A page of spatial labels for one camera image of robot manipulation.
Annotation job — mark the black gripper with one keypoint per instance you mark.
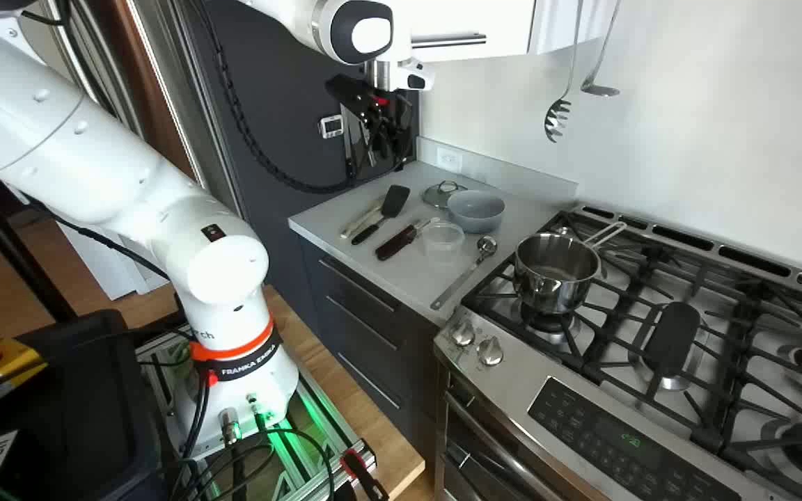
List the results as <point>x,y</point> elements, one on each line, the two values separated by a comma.
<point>349,91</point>

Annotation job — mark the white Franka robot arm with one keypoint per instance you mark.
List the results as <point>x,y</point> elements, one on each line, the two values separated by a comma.
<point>69,141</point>

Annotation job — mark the white cupboard door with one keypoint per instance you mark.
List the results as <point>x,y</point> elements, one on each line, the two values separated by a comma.
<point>503,24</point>

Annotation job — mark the white panel label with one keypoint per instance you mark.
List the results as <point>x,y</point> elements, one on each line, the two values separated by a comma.
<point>332,127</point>

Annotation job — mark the dark grey tall panel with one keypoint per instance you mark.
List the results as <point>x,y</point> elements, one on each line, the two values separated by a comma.
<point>271,84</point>

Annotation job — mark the round glass lid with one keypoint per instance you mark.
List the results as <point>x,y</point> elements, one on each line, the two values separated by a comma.
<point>442,194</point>

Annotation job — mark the grey bowl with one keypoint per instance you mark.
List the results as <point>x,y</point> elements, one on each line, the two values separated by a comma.
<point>475,209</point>

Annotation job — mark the hanging slotted spoon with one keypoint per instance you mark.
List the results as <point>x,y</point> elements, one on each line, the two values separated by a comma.
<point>559,121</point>

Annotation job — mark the long metal spoon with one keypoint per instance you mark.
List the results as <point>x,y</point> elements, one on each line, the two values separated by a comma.
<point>462,277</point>

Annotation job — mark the dark drawer cabinet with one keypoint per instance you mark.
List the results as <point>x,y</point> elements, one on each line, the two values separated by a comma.
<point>363,323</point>

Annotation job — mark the hanging metal ladle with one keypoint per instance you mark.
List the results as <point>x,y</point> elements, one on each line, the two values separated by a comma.
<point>601,91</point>

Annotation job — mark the steel saucepan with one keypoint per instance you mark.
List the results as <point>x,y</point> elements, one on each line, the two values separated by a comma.
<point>555,266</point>

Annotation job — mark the stove knob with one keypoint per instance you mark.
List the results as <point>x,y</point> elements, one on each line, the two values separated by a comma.
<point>464,335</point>
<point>491,351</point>

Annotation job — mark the wooden stand board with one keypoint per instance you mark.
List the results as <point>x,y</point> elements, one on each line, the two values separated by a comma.
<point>363,408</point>

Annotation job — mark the black equipment box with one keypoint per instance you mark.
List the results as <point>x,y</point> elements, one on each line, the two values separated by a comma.
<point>76,418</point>

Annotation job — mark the yellow stop button box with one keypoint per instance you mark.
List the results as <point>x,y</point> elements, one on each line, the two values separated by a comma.
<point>20,363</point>

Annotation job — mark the black gas stove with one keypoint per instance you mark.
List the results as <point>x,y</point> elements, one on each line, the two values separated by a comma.
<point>606,447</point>

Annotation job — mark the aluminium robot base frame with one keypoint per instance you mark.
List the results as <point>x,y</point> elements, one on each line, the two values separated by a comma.
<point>314,462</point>

